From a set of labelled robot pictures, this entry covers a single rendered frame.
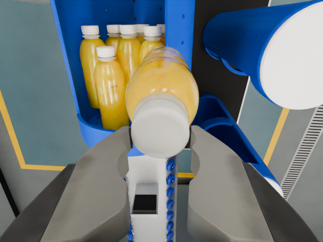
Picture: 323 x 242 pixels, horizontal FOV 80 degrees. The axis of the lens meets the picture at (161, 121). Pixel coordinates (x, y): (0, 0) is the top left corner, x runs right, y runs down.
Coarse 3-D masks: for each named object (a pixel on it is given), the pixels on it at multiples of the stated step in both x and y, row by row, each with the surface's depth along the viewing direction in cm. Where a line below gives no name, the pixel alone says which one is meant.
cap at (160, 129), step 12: (144, 108) 12; (156, 108) 12; (168, 108) 12; (180, 108) 13; (144, 120) 12; (156, 120) 12; (168, 120) 12; (180, 120) 12; (132, 132) 12; (144, 132) 12; (156, 132) 12; (168, 132) 12; (180, 132) 12; (144, 144) 13; (156, 144) 13; (168, 144) 13; (180, 144) 13; (156, 156) 13; (168, 156) 13
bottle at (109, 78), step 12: (108, 60) 42; (96, 72) 43; (108, 72) 42; (120, 72) 44; (96, 84) 44; (108, 84) 43; (120, 84) 44; (108, 96) 44; (120, 96) 45; (108, 108) 45; (120, 108) 46; (108, 120) 47; (120, 120) 48
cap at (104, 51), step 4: (96, 48) 42; (100, 48) 41; (104, 48) 41; (108, 48) 41; (112, 48) 42; (100, 52) 41; (104, 52) 41; (108, 52) 41; (112, 52) 42; (100, 56) 42; (104, 56) 42; (108, 56) 42
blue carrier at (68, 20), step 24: (72, 0) 44; (96, 0) 49; (120, 0) 52; (144, 0) 52; (168, 0) 31; (192, 0) 36; (72, 24) 45; (96, 24) 51; (168, 24) 32; (192, 24) 38; (72, 48) 45; (72, 72) 44; (96, 120) 55
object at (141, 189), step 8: (136, 184) 86; (144, 184) 86; (152, 184) 86; (136, 192) 82; (144, 192) 82; (152, 192) 82; (136, 200) 76; (144, 200) 76; (152, 200) 76; (136, 208) 73; (144, 208) 73; (152, 208) 73; (136, 216) 73; (144, 216) 73; (152, 216) 73
